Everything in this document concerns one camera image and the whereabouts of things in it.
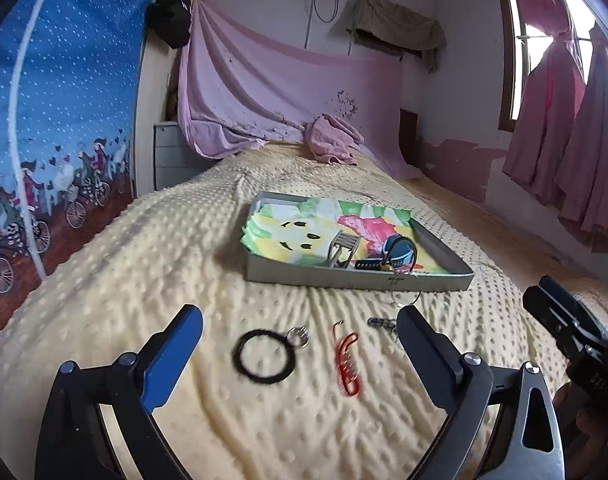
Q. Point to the cream dotted bed blanket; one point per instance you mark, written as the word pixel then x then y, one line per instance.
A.
pixel 260 397

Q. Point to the pink window curtain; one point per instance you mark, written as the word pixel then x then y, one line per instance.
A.
pixel 559 148

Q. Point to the red knotted cord charm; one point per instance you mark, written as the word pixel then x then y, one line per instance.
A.
pixel 344 361

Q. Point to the blue kids smart watch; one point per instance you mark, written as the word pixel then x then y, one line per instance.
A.
pixel 398 253

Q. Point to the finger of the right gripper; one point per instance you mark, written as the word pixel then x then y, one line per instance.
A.
pixel 570 338
pixel 576 309

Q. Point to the crumpled pink towel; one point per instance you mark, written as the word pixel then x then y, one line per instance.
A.
pixel 330 140

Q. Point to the grey bedside drawer cabinet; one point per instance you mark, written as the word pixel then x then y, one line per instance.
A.
pixel 174 161

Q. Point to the blue polka dot wardrobe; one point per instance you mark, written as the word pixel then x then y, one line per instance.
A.
pixel 69 78

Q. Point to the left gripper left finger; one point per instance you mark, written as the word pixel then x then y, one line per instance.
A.
pixel 73 441

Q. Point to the grey metal tray box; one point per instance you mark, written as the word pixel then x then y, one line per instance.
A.
pixel 458 275

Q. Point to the colourful paper tray liner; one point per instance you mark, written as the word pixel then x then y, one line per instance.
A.
pixel 300 233

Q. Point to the white tall cabinet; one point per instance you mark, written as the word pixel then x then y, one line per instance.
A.
pixel 157 62

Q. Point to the person's right hand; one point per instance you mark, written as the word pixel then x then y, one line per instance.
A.
pixel 584 433

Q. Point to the pink hanging sheet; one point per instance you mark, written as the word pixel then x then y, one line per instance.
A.
pixel 239 89

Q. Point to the beige rectangular buckle frame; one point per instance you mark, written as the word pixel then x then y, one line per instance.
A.
pixel 342 250

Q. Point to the black hanging bag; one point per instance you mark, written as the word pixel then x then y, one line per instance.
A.
pixel 171 21

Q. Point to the olive cloth on shelf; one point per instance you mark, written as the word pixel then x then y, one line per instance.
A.
pixel 389 27

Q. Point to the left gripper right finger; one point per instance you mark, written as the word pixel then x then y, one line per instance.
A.
pixel 525 442

